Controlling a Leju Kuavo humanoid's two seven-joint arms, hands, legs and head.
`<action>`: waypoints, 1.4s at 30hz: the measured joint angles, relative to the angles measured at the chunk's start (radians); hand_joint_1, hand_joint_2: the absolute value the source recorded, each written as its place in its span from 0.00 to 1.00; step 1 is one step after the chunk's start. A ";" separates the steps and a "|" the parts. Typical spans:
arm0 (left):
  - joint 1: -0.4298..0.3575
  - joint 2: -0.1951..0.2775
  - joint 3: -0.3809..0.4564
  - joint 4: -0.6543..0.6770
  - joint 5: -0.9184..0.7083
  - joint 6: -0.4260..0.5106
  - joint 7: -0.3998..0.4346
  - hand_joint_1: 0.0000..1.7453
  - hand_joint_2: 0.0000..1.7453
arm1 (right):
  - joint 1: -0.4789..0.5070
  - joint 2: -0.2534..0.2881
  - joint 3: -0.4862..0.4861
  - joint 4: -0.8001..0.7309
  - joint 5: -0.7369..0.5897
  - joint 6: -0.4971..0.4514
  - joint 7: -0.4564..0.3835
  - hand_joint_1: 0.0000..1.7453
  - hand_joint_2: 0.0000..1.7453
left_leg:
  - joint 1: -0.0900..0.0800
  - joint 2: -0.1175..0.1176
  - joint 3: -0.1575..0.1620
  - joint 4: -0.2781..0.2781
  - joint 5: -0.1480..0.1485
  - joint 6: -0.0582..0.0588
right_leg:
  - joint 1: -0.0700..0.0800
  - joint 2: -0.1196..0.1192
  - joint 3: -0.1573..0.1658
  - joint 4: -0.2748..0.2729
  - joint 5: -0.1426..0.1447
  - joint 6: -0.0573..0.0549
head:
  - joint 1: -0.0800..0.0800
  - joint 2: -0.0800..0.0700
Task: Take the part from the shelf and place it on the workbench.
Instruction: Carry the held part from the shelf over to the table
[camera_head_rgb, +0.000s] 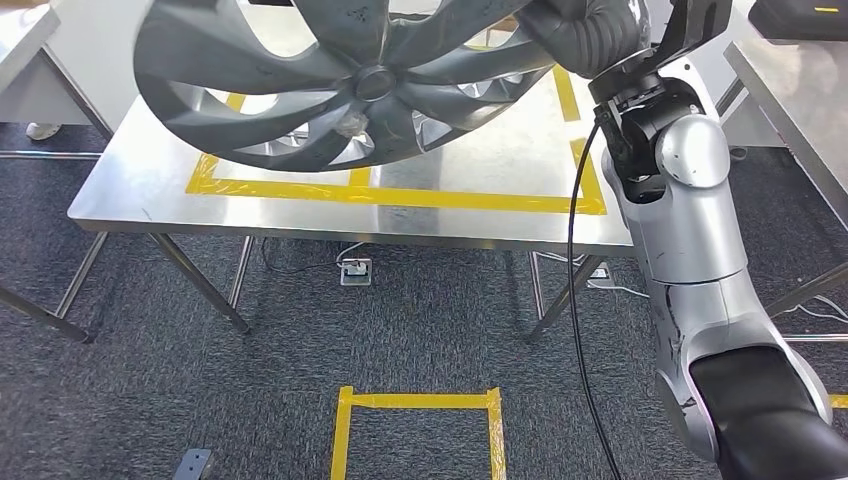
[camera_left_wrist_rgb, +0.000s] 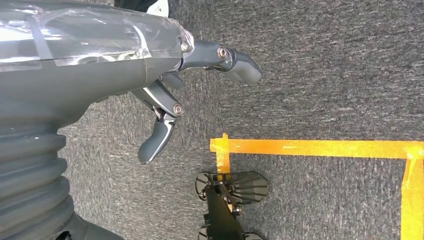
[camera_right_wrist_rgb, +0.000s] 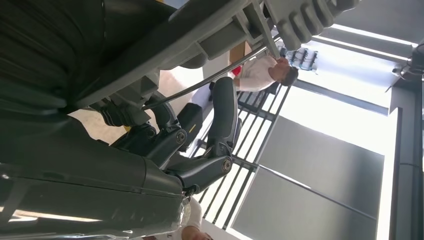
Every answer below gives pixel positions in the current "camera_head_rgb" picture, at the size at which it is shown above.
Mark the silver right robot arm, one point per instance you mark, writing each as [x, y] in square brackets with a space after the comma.
[689, 225]

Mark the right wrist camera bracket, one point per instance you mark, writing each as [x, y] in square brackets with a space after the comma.
[689, 26]

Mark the yellow floor tape square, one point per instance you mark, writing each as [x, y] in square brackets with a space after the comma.
[341, 430]

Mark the steel floor socket box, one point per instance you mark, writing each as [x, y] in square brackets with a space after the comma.
[599, 273]
[356, 273]

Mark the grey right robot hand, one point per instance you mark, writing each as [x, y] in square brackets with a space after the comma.
[590, 33]

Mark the grey plastic wheel hubcap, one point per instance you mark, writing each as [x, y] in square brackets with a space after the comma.
[265, 66]

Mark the white desk panel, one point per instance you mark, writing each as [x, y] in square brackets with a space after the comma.
[752, 119]
[93, 46]

